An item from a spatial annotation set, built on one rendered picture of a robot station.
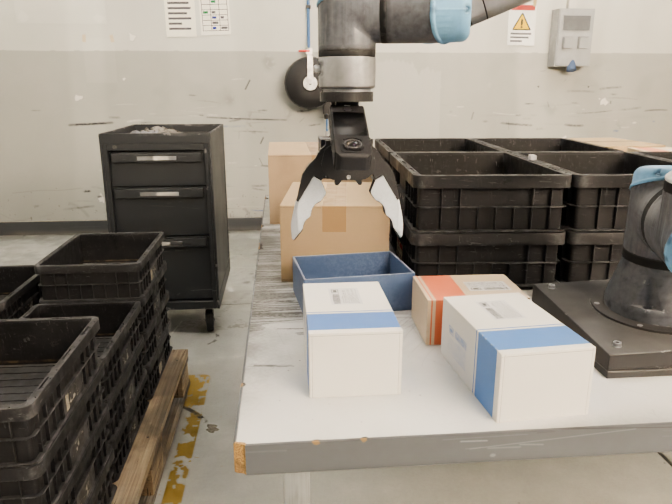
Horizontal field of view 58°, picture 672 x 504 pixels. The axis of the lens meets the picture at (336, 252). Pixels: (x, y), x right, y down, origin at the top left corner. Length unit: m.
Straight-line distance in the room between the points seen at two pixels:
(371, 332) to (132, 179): 2.01
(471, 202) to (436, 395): 0.46
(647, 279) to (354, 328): 0.46
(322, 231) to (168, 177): 1.51
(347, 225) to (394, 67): 3.53
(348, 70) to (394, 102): 3.90
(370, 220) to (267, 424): 0.57
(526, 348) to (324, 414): 0.26
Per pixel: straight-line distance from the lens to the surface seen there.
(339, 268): 1.19
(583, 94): 5.16
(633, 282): 1.02
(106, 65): 4.76
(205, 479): 1.88
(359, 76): 0.79
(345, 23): 0.79
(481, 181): 1.15
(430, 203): 1.15
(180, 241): 2.67
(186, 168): 2.62
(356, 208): 1.20
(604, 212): 1.26
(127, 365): 1.71
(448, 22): 0.79
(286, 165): 1.73
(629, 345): 0.95
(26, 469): 1.17
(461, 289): 0.99
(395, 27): 0.79
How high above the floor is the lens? 1.09
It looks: 16 degrees down
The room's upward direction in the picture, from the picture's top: straight up
